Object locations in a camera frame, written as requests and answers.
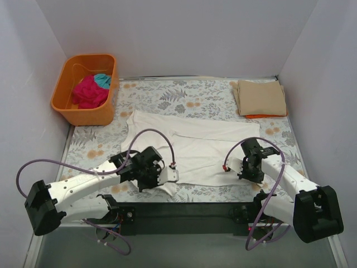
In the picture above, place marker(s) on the crumpled magenta shirt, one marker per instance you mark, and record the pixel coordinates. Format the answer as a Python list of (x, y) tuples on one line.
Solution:
[(88, 94)]

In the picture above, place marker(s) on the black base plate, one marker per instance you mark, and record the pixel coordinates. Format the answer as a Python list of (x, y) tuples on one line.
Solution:
[(181, 218)]

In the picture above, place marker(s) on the folded orange shirt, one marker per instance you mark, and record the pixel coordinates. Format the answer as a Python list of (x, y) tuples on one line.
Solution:
[(258, 116)]

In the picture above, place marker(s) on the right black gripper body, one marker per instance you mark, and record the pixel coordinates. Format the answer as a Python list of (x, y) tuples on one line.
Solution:
[(251, 171)]

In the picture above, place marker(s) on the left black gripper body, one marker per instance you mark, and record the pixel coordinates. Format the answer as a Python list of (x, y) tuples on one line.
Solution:
[(149, 177)]

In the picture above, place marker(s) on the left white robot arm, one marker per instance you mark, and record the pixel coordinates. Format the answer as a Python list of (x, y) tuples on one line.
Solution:
[(49, 205)]

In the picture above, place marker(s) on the floral patterned table mat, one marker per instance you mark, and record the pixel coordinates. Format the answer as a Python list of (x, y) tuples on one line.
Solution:
[(202, 99)]

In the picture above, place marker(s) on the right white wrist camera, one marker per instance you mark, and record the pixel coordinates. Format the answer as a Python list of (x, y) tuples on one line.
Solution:
[(233, 164)]

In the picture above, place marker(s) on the crumpled teal shirt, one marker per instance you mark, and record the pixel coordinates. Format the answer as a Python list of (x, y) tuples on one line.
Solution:
[(103, 80)]

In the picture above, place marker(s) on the white t shirt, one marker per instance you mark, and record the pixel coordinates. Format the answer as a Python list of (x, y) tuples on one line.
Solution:
[(199, 146)]

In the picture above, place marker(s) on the folded beige shirt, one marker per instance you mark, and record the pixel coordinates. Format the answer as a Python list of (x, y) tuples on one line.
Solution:
[(259, 98)]

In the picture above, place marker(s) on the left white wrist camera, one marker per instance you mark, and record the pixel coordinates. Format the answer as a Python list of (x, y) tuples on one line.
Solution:
[(168, 175)]

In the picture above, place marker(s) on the orange plastic basket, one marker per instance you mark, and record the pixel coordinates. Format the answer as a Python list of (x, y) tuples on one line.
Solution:
[(74, 71)]

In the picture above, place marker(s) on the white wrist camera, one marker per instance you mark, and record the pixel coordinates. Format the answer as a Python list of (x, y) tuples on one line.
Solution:
[(168, 175), (233, 164)]

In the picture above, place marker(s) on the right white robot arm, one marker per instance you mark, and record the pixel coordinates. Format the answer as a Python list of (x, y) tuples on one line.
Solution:
[(314, 212)]

